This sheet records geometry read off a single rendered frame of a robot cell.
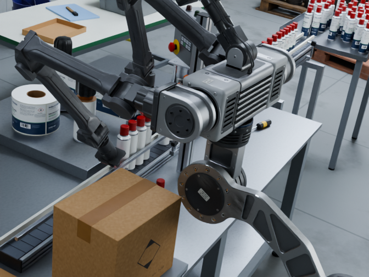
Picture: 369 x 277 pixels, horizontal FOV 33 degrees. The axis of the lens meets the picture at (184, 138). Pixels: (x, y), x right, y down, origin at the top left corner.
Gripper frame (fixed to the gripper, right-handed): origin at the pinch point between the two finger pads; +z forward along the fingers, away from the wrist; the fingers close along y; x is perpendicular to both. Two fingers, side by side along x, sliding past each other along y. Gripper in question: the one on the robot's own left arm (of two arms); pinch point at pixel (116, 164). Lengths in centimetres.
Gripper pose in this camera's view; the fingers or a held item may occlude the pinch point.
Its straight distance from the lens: 238.0
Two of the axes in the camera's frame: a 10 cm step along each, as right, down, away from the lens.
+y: -8.7, -3.2, 3.7
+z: 1.9, 4.8, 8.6
